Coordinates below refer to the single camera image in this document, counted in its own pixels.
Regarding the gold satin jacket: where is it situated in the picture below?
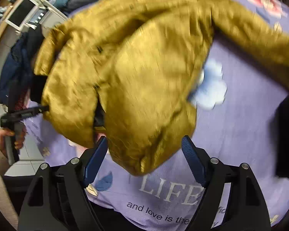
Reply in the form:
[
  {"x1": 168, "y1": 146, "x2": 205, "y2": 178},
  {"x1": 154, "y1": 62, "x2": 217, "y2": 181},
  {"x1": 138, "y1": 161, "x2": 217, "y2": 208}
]
[{"x1": 34, "y1": 0, "x2": 289, "y2": 176}]

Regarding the person's left hand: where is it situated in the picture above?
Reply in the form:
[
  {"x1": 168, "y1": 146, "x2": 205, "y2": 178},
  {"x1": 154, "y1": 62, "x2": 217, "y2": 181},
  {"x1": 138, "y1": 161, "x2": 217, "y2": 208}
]
[{"x1": 0, "y1": 127, "x2": 26, "y2": 157}]

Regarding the navy blue garment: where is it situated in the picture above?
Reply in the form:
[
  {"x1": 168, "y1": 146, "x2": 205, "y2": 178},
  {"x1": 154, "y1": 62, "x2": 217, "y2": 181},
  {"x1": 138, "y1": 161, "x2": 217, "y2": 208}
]
[{"x1": 0, "y1": 24, "x2": 44, "y2": 111}]

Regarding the white medical machine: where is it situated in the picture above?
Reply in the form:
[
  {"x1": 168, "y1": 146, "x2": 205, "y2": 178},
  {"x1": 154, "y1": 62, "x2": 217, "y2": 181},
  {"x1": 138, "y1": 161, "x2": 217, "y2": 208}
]
[{"x1": 4, "y1": 0, "x2": 68, "y2": 33}]

